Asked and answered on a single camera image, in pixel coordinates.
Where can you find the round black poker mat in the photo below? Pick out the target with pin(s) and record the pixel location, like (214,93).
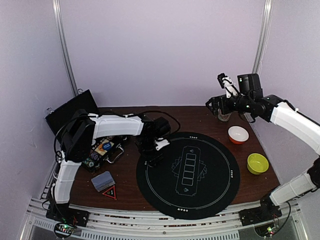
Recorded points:
(197,178)

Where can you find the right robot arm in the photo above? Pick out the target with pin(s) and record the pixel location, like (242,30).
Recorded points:
(281,113)

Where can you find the blue small blind button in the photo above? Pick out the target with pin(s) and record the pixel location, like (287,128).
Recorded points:
(106,146)

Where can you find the aluminium post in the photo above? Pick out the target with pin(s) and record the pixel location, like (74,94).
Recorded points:
(263,35)
(63,43)

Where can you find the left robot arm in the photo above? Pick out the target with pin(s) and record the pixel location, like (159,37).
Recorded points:
(104,125)

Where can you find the black poker chip case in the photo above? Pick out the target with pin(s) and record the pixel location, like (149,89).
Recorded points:
(74,131)

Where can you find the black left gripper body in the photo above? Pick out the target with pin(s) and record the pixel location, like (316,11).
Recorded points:
(146,145)

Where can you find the deck of blue cards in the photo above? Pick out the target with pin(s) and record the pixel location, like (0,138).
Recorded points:
(103,181)

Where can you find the red black triangular token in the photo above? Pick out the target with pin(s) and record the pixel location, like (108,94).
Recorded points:
(110,193)

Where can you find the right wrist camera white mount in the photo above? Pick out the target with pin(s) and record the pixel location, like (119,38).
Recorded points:
(227,84)

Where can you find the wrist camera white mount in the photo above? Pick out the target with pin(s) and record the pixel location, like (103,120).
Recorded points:
(227,84)
(159,144)

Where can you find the left aluminium post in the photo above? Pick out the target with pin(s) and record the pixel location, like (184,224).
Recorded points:
(63,43)

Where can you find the aluminium front rail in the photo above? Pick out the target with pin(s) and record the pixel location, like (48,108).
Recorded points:
(110,224)

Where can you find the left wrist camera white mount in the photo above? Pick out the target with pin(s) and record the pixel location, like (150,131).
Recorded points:
(159,144)

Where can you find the orange white bowl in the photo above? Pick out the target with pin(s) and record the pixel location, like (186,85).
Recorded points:
(238,135)

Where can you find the patterned ceramic mug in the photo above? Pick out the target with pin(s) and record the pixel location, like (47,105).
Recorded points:
(224,117)

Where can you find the poker chip rows in case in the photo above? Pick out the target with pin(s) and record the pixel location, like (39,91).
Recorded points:
(93,160)

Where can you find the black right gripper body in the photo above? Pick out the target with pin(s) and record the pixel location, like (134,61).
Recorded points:
(217,105)

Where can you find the yellow green bowl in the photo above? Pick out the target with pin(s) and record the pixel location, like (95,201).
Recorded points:
(257,164)

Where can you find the right aluminium post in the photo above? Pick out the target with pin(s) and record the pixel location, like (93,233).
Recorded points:
(263,35)

